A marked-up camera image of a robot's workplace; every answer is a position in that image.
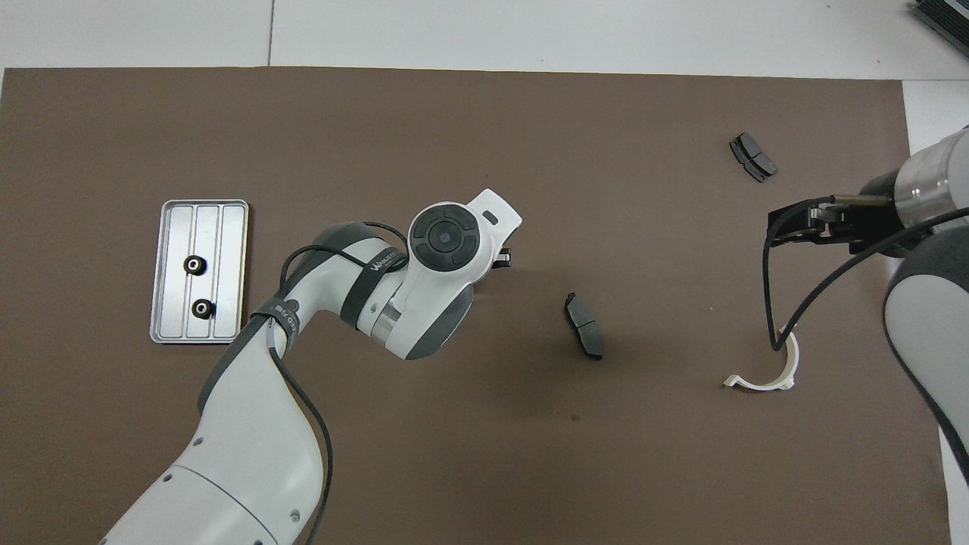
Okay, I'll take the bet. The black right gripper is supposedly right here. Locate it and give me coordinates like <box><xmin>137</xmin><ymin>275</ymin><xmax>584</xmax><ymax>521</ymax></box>
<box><xmin>767</xmin><ymin>173</ymin><xmax>909</xmax><ymax>254</ymax></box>

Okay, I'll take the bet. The silver metal tray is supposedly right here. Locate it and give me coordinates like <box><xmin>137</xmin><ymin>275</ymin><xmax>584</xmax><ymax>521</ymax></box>
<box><xmin>149</xmin><ymin>199</ymin><xmax>250</xmax><ymax>345</ymax></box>

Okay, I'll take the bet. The short dark brake pad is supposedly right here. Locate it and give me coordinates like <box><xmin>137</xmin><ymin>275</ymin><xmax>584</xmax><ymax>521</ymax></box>
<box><xmin>729</xmin><ymin>132</ymin><xmax>778</xmax><ymax>184</ymax></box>

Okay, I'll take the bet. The long grey brake pad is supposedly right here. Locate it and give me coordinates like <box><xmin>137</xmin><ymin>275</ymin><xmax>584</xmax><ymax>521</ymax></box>
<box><xmin>565</xmin><ymin>292</ymin><xmax>605</xmax><ymax>362</ymax></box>

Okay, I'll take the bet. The brown table mat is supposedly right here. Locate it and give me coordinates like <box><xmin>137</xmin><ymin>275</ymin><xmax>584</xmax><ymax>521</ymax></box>
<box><xmin>0</xmin><ymin>67</ymin><xmax>953</xmax><ymax>545</ymax></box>

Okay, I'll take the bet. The grey ribbed device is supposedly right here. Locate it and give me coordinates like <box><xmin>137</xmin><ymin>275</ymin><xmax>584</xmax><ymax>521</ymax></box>
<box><xmin>912</xmin><ymin>0</ymin><xmax>969</xmax><ymax>46</ymax></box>

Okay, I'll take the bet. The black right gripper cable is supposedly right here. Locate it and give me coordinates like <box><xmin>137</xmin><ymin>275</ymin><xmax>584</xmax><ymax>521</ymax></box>
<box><xmin>762</xmin><ymin>195</ymin><xmax>969</xmax><ymax>353</ymax></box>

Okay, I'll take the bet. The white curved plastic bracket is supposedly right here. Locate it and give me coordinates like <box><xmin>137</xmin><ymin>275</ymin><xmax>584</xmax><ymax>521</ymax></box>
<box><xmin>723</xmin><ymin>325</ymin><xmax>800</xmax><ymax>392</ymax></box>

